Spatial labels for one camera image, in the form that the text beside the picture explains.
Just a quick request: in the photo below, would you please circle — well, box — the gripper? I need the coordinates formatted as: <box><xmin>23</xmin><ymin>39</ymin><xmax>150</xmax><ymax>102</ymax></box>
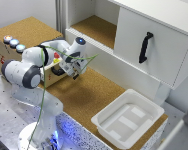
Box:
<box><xmin>58</xmin><ymin>53</ymin><xmax>88</xmax><ymax>80</ymax></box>

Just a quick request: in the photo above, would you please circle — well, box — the wooden drawer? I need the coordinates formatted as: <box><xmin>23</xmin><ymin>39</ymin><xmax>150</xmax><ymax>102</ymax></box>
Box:
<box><xmin>40</xmin><ymin>49</ymin><xmax>70</xmax><ymax>90</ymax></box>

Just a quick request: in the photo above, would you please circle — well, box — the white cabinet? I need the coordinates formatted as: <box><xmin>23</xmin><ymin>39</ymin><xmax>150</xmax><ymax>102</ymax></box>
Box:
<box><xmin>63</xmin><ymin>0</ymin><xmax>188</xmax><ymax>108</ymax></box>

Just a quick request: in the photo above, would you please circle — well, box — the green button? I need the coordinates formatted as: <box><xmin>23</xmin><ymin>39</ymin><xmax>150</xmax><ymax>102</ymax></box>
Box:
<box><xmin>15</xmin><ymin>43</ymin><xmax>27</xmax><ymax>54</ymax></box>

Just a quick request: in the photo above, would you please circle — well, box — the wooden drawer box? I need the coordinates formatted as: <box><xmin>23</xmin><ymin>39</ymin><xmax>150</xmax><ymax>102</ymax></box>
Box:
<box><xmin>0</xmin><ymin>16</ymin><xmax>70</xmax><ymax>89</ymax></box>

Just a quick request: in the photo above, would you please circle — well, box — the blue button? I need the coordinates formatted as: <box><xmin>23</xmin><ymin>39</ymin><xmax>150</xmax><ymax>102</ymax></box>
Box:
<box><xmin>9</xmin><ymin>38</ymin><xmax>20</xmax><ymax>48</ymax></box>

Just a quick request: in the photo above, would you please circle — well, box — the red button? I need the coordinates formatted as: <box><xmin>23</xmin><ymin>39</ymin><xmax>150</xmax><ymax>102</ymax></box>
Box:
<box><xmin>2</xmin><ymin>34</ymin><xmax>13</xmax><ymax>44</ymax></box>

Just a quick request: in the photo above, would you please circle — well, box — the white plastic box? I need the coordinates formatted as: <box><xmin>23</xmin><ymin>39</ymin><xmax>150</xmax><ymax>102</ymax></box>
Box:
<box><xmin>90</xmin><ymin>88</ymin><xmax>166</xmax><ymax>150</ymax></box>

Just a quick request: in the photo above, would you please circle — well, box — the white sliding door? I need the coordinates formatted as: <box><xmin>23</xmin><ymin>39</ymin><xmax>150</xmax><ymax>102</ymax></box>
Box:
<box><xmin>112</xmin><ymin>6</ymin><xmax>188</xmax><ymax>90</ymax></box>

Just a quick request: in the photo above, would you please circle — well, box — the black drawer handle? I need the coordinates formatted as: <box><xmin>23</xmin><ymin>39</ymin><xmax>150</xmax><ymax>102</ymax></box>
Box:
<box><xmin>50</xmin><ymin>65</ymin><xmax>65</xmax><ymax>77</ymax></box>

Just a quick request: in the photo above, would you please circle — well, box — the green cable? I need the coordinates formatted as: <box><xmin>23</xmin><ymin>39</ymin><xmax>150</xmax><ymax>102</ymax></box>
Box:
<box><xmin>26</xmin><ymin>45</ymin><xmax>99</xmax><ymax>150</ymax></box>

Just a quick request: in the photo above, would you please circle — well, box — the black door handle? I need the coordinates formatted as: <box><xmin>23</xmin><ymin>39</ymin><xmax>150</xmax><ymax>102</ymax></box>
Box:
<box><xmin>138</xmin><ymin>31</ymin><xmax>154</xmax><ymax>65</ymax></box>

